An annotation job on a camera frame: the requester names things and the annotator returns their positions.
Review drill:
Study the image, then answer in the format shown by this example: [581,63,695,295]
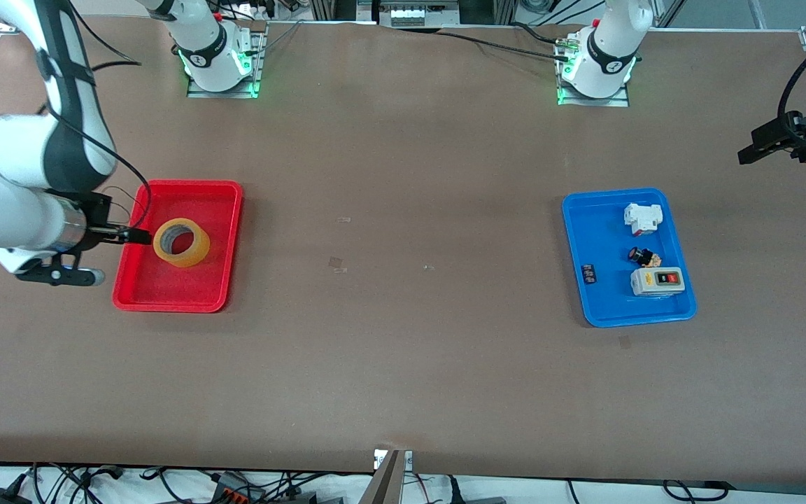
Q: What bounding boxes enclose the red plastic tray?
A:
[112,180,244,314]

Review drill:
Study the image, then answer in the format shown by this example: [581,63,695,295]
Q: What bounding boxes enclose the aluminium frame with equipment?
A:
[309,0,517,29]

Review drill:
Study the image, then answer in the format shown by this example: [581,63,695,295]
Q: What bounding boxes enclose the black red push button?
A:
[628,246,663,270]

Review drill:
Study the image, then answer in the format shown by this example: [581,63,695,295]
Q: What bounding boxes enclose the blue plastic tray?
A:
[561,187,698,328]

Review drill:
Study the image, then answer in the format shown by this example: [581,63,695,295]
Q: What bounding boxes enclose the white circuit breaker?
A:
[623,202,664,232]

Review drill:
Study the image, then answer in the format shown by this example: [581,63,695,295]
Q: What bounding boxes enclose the grey switch box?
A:
[630,267,686,298]

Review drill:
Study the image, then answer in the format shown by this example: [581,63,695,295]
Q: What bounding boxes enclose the black cable on table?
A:
[438,21,575,62]

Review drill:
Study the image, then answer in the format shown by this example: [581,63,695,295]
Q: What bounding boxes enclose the aluminium bracket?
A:
[359,449,415,504]

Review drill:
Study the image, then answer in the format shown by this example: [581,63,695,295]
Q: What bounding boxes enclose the tangle of black floor cables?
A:
[0,462,351,504]

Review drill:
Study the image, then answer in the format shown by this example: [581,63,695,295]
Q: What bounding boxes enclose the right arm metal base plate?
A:
[186,24,268,99]

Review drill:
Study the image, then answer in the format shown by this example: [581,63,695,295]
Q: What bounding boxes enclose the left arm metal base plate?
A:
[556,38,632,108]

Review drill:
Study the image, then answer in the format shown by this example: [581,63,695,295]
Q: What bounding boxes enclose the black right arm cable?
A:
[38,0,153,232]

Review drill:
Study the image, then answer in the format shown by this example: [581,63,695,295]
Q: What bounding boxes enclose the black power plug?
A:
[445,475,510,504]

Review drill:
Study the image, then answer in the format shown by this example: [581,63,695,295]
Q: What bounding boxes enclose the black looped floor cable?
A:
[660,479,731,502]

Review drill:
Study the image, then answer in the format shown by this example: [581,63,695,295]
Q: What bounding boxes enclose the yellow tape roll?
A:
[153,217,212,269]

